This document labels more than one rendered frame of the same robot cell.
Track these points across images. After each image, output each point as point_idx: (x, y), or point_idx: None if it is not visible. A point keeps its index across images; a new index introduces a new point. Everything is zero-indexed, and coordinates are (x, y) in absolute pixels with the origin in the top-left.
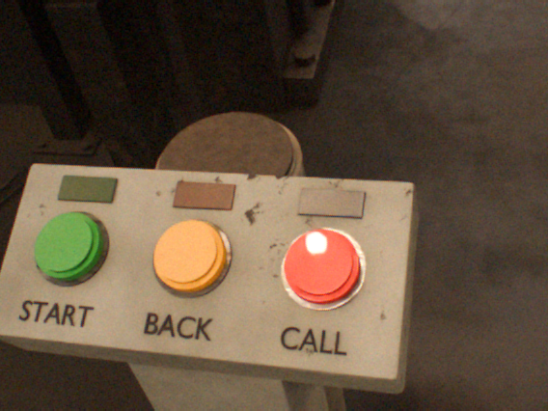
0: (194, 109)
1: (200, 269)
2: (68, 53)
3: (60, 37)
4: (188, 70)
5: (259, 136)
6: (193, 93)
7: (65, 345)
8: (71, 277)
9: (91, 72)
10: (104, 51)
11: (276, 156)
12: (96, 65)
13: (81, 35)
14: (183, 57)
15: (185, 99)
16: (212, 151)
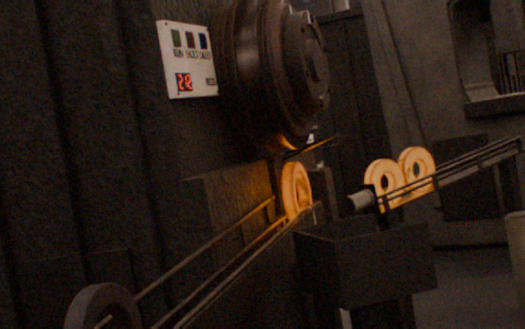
0: (412, 326)
1: None
2: (400, 311)
3: (398, 302)
4: (411, 302)
5: (514, 213)
6: (412, 314)
7: None
8: None
9: (402, 319)
10: (402, 304)
11: (521, 211)
12: (402, 313)
13: (400, 298)
14: (410, 295)
15: (407, 325)
16: (520, 214)
